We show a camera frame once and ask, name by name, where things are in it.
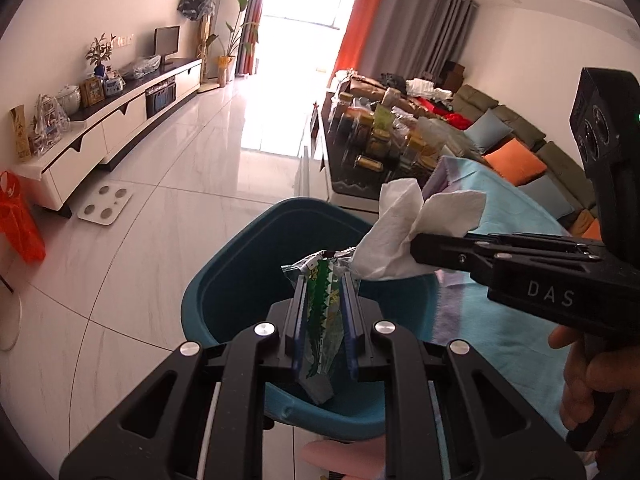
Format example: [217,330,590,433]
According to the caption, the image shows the white tissue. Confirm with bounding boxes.
[350,178,487,281]

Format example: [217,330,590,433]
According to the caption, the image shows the light blue cushion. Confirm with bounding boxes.
[463,108,514,154]
[516,176,574,219]

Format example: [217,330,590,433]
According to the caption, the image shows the white ceramic pot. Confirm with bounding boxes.
[56,84,82,114]

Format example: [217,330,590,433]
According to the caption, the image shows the orange curtain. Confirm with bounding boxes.
[336,0,387,75]

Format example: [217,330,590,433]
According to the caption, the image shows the wooden picture frame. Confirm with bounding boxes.
[79,76,106,109]

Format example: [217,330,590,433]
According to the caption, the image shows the teal grey tablecloth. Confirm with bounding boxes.
[422,156,601,413]

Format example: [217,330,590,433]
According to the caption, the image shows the pile of clothes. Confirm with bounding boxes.
[332,67,473,131]

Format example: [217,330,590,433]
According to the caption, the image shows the person's right hand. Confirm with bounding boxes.
[547,326,640,432]

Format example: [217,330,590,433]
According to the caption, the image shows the dark brown boxes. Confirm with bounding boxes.
[442,61,467,89]

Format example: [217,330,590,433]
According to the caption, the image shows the pink plastic stool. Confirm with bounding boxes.
[300,437,390,480]

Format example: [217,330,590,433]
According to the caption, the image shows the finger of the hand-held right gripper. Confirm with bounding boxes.
[411,231,603,283]

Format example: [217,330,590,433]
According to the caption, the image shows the teal plastic bin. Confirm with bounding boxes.
[181,197,442,443]

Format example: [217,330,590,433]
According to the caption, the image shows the green sofa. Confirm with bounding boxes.
[430,84,603,242]

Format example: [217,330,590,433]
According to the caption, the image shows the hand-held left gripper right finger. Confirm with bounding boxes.
[344,275,586,480]

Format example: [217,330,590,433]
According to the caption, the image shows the dark coffee table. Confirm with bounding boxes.
[320,72,483,212]

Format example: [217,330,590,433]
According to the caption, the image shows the covered standing fan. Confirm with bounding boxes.
[177,0,217,24]

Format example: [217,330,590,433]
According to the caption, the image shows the orange plastic bag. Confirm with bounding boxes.
[0,169,46,264]

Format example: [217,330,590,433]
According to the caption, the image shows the clear wrapped ornament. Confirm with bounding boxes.
[29,93,71,154]

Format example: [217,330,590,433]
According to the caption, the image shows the white tv cabinet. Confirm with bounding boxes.
[39,57,206,218]

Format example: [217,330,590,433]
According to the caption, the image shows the small plant in blue vase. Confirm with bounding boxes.
[84,33,117,79]

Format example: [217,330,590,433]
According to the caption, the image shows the green snack wrapper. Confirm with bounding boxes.
[281,249,362,404]

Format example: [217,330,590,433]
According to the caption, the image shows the tall potted plant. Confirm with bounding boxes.
[206,0,262,86]

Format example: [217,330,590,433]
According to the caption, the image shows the white bathroom scale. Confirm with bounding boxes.
[77,184,134,226]

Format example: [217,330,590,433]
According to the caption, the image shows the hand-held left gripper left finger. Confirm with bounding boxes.
[60,275,307,480]

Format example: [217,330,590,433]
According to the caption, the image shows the yellow patterned vase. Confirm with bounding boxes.
[9,104,34,164]

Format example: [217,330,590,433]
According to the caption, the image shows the grey red curtain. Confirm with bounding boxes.
[235,0,274,77]

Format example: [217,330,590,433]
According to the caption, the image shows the black monitor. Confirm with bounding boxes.
[153,25,181,67]

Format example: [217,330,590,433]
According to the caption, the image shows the clear plastic bag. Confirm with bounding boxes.
[121,55,162,80]

